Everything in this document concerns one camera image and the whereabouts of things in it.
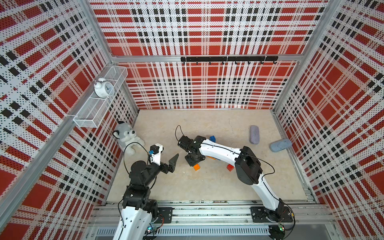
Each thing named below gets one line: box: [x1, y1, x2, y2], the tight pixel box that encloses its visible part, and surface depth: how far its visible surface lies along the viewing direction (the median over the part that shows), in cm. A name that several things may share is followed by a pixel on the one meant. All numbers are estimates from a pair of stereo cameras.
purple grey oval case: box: [249, 125, 260, 145], surface depth 106 cm
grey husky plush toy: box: [113, 120, 145, 156], surface depth 87 cm
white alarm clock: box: [94, 76, 115, 99], surface depth 72 cm
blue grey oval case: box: [269, 139, 293, 153], surface depth 99 cm
